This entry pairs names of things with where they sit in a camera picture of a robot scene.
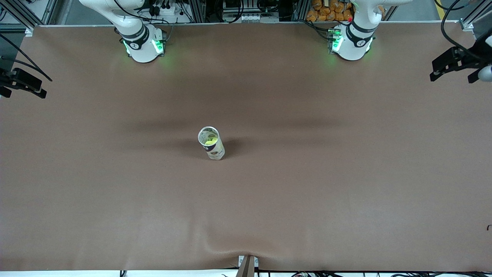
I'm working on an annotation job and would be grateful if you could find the clear Wilson tennis ball can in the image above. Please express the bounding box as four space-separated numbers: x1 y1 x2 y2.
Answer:
197 126 226 161

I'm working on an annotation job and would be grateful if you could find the bag of orange items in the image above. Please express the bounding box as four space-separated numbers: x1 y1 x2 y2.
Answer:
306 0 354 22

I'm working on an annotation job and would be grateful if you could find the white power strip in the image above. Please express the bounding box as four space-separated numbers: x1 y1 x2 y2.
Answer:
148 5 182 18

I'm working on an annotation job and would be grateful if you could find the brown table mat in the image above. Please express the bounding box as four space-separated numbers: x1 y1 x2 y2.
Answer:
0 21 492 272

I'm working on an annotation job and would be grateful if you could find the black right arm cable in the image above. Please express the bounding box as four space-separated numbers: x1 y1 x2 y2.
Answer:
0 33 53 82

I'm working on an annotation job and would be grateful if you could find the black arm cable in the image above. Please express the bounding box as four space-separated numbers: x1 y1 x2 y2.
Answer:
0 33 53 82
440 0 492 64

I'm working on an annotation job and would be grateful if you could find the aluminium frame profile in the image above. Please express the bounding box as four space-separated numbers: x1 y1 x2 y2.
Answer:
0 0 35 37
188 0 207 23
459 0 492 32
40 0 62 25
294 0 310 22

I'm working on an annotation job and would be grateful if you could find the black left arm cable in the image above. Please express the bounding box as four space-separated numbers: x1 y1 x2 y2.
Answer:
440 0 492 64

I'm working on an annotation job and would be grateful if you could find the metal table clamp bracket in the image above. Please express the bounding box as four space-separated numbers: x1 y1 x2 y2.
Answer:
238 255 259 277

